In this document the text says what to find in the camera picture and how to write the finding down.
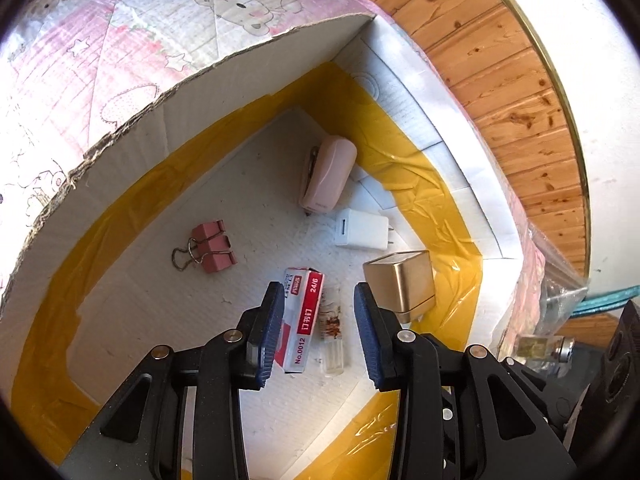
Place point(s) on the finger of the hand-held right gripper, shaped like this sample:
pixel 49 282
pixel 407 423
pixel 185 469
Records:
pixel 555 392

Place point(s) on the red white staples box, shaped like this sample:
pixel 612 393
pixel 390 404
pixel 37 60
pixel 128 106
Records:
pixel 302 320

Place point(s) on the white cardboard box yellow tape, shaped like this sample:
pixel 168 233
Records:
pixel 175 125

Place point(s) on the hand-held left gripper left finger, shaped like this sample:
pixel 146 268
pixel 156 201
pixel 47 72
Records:
pixel 264 345

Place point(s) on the brass wall trim strip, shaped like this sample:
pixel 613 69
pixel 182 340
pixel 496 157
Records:
pixel 560 85

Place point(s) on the gold metallic box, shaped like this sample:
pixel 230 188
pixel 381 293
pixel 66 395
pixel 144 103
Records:
pixel 400 280

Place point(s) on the pink binder clip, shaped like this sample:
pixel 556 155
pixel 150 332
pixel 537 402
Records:
pixel 207 230
pixel 217 262

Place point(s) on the clear plastic bag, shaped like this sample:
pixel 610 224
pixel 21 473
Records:
pixel 560 280

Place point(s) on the pink stapler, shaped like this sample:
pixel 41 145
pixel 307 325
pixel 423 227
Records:
pixel 327 175

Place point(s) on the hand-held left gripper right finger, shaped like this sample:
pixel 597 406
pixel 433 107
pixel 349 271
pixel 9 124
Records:
pixel 370 340

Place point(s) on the pink bear printed blanket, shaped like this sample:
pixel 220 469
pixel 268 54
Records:
pixel 125 35

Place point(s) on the white charger plug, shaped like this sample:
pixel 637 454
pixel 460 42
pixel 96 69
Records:
pixel 360 227

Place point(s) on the small bottle with silver cap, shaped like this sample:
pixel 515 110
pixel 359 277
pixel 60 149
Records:
pixel 537 347

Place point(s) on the small clear glass bottle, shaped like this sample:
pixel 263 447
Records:
pixel 332 355

